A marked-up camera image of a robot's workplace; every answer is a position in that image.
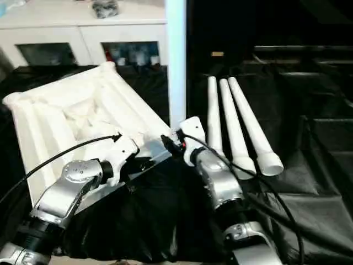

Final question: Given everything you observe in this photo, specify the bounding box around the white plastic table leg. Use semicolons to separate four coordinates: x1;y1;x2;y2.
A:
165;0;189;132
227;76;284;177
206;76;224;155
219;78;257;181

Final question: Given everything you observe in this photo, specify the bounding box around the white plastic table top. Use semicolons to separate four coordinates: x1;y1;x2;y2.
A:
2;61;180;212

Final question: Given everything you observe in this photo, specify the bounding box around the black box with beige label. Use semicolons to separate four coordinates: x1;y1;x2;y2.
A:
187;0;254;75

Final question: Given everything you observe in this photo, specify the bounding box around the black mat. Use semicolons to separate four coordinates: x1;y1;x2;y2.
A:
0;63;353;263

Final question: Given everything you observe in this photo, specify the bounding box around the white cabinet with glass doors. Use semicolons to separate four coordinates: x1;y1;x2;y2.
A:
0;0;169;67

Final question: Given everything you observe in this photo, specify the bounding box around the clear bag on cabinet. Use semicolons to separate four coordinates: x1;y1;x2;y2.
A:
92;0;120;19

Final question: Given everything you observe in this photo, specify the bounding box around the black television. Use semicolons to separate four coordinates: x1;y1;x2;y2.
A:
252;0;353;63

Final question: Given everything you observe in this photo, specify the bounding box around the blue plastic item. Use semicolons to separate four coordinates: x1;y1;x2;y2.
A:
0;0;20;13

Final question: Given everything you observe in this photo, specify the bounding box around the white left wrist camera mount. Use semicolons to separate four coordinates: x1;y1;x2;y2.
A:
109;134;141;187

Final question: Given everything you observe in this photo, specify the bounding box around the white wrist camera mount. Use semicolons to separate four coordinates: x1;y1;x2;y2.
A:
178;116;207;167
109;134;141;187

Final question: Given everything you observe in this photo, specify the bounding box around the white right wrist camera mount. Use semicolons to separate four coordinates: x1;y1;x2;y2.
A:
178;116;207;167

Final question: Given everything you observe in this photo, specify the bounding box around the black left wrist camera cable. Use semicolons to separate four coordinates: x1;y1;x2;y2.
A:
0;133;123;205

